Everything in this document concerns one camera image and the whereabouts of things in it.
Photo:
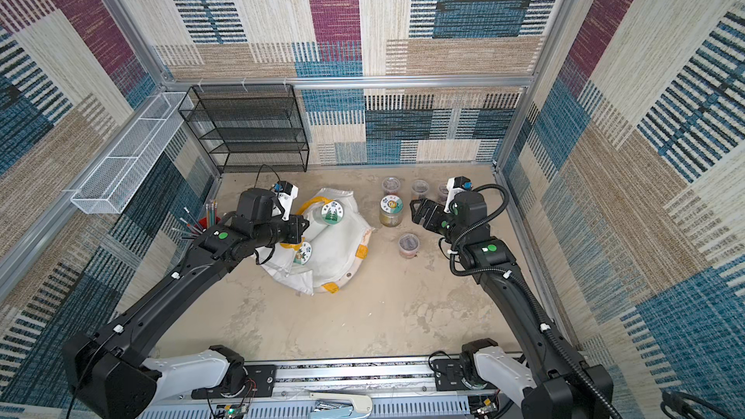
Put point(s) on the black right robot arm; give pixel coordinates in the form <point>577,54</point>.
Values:
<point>555,381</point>

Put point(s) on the clear seed jar red contents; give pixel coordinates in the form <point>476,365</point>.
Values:
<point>419,189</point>

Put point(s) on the red metal pencil bucket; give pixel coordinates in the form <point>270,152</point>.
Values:
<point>207,222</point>

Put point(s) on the white canvas tote bag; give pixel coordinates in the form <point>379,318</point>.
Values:
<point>338,251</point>

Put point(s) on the black wire mesh shelf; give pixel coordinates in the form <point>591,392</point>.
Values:
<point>243,127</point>

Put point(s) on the white wire mesh basket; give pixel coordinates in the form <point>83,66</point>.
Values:
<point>111,186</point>

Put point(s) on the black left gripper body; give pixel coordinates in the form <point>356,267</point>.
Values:
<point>286,232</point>

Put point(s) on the clear seed jar brown contents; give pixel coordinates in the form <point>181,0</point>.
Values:
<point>409,245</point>

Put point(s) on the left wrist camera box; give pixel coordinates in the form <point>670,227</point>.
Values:
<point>259,206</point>

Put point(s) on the bundle of coloured pencils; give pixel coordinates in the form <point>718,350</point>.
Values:
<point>186,223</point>

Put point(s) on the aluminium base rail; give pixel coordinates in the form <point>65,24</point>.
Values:
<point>400,387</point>

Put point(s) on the clear plastic seed jar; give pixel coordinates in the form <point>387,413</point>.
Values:
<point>391,186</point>

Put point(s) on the clear seed jar dark contents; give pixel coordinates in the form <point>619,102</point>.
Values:
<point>443,192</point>

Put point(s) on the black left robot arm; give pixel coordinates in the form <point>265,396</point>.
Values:
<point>106,370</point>

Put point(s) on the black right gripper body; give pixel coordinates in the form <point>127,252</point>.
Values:
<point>422,214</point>

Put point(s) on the white handle tool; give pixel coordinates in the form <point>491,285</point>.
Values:
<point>334,405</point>

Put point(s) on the green label seed jar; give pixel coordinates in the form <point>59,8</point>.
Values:
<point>391,212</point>

